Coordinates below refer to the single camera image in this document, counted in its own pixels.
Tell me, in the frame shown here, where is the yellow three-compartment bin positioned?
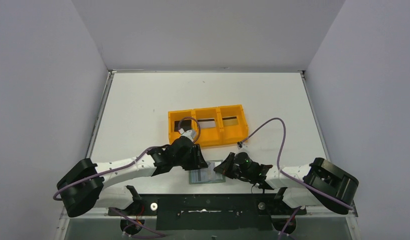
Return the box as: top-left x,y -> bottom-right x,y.
168,104 -> 249,148

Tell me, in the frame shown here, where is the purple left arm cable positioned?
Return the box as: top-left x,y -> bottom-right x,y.
52,116 -> 202,239

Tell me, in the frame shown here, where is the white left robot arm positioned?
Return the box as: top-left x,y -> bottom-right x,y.
52,136 -> 208,218

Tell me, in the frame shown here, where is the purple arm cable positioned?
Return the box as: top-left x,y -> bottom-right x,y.
237,117 -> 355,240
52,116 -> 202,239

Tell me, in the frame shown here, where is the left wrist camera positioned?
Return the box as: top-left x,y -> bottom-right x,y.
178,128 -> 197,142

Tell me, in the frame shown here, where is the gold card end bin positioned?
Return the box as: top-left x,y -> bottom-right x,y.
222,116 -> 239,127

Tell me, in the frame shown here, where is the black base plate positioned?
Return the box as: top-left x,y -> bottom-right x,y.
121,193 -> 294,232

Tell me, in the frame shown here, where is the green card holder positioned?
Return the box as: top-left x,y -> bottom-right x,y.
188,160 -> 226,185

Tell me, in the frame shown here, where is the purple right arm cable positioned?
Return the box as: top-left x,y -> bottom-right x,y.
237,117 -> 355,240

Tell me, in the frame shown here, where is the silver card middle bin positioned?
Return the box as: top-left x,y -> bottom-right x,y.
197,118 -> 216,129

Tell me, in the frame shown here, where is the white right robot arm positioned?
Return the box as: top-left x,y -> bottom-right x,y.
213,152 -> 359,215

